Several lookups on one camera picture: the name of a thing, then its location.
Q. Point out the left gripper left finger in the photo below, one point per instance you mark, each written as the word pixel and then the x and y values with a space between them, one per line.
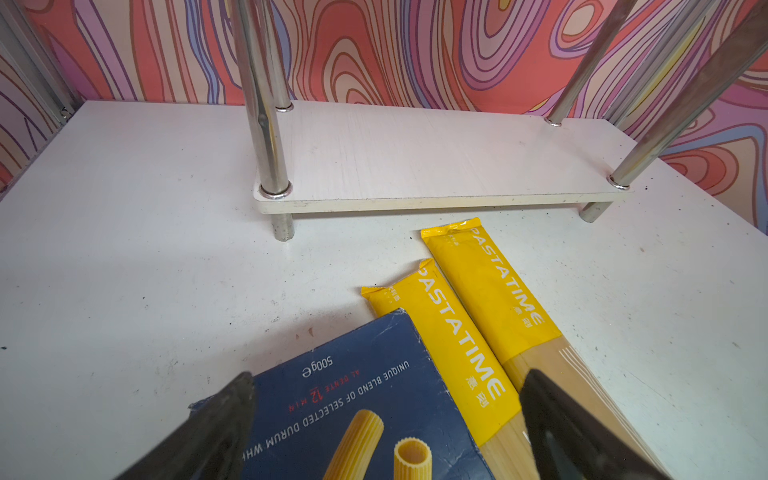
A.
pixel 210 443

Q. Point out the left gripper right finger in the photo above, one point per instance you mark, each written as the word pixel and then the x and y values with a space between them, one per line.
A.
pixel 569 443

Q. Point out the yellow Pastatime bag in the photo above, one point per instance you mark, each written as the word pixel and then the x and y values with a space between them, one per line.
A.
pixel 484 394
pixel 519 331

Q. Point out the blue Barilla rigatoni box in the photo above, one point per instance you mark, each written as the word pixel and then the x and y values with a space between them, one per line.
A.
pixel 340 410

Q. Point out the white two-tier shelf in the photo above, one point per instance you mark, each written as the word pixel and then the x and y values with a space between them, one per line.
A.
pixel 320 158

